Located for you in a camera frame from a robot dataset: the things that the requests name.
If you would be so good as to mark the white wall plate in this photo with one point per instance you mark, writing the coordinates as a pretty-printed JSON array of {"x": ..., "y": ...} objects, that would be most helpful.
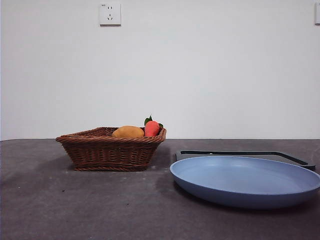
[{"x": 317, "y": 13}]

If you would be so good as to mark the black cutting board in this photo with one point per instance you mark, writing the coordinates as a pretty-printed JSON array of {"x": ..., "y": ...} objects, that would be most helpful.
[{"x": 309, "y": 167}]

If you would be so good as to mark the brown wicker basket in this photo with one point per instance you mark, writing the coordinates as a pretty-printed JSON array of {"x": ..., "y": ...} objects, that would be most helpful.
[{"x": 107, "y": 152}]

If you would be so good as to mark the orange carrot with green leaves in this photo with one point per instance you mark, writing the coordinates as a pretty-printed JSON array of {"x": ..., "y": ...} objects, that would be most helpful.
[{"x": 151, "y": 128}]

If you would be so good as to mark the blue round plate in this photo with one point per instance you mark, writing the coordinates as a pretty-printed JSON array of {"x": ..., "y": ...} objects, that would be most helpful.
[{"x": 240, "y": 180}]

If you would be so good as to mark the white wall socket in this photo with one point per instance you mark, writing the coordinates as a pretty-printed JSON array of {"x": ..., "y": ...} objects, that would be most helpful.
[{"x": 110, "y": 15}]

